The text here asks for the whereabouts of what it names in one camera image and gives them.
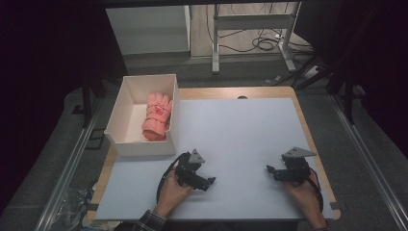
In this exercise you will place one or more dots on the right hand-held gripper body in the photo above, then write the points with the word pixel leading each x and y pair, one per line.
pixel 295 166

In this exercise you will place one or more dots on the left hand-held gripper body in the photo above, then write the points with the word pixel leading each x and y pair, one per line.
pixel 187 170

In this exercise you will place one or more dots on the white box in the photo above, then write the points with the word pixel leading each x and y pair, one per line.
pixel 141 148

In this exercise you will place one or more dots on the pink winter glove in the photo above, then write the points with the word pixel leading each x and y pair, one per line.
pixel 155 122

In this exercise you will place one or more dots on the person's left hand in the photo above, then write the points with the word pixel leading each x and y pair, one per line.
pixel 171 195

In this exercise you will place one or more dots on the person's right hand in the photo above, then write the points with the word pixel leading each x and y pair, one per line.
pixel 303 197

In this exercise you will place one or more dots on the light blue table mat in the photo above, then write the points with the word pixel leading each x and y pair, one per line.
pixel 243 134

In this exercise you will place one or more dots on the black stand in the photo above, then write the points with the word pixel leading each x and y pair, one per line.
pixel 86 99
pixel 348 96

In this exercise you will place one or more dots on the white power strip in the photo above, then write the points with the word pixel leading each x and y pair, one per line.
pixel 311 72

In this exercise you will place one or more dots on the clear plastic bag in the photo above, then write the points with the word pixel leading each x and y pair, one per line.
pixel 73 205

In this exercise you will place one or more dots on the white cabinet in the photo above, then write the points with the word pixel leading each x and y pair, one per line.
pixel 150 29

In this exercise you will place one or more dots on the metal floor rail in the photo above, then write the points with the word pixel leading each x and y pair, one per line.
pixel 64 179
pixel 369 160

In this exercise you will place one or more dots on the white metal desk frame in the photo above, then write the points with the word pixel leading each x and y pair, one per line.
pixel 250 21

